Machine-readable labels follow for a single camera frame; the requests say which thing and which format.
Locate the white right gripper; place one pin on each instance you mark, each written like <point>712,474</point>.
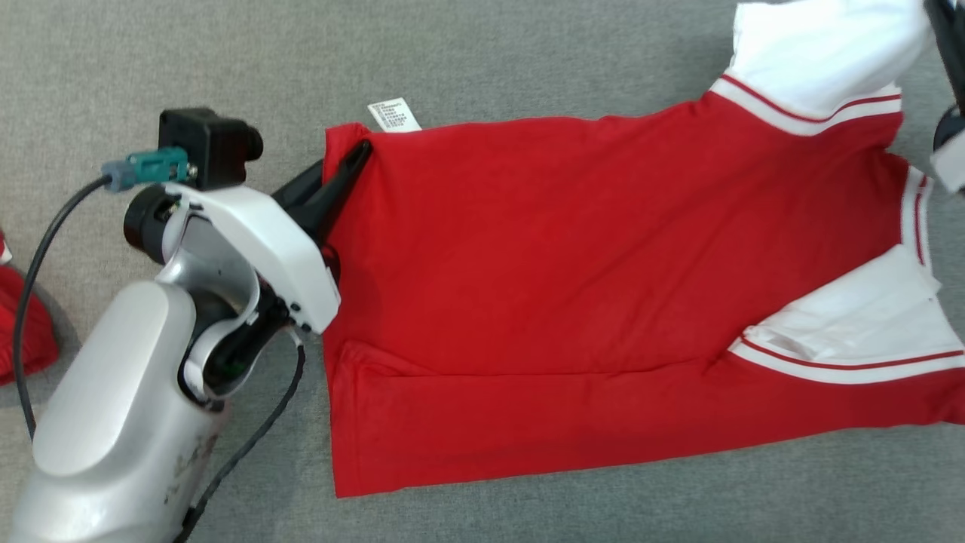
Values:
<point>951,166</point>

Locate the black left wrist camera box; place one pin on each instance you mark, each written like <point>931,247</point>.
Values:
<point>207,143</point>

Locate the red jersey with white sleeves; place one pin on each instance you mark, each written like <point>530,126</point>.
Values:
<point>565,264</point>

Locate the red shorts with elastic waistband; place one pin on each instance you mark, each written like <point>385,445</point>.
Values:
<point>26,332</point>

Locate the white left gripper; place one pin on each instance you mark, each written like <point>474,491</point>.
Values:
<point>264,234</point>

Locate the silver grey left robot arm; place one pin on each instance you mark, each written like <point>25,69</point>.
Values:
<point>113,392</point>

